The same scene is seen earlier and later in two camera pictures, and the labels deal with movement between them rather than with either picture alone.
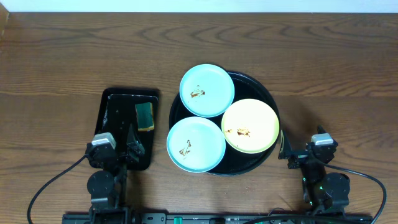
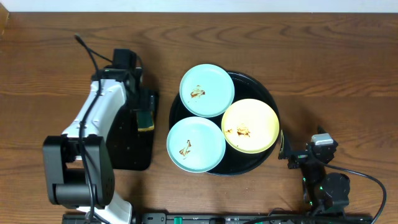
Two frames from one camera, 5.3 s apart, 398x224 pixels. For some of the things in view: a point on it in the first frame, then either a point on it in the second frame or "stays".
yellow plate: [250, 126] stays
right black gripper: [298, 157] stays
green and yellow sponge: [145, 116] stays
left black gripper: [119, 156] -> [147, 104]
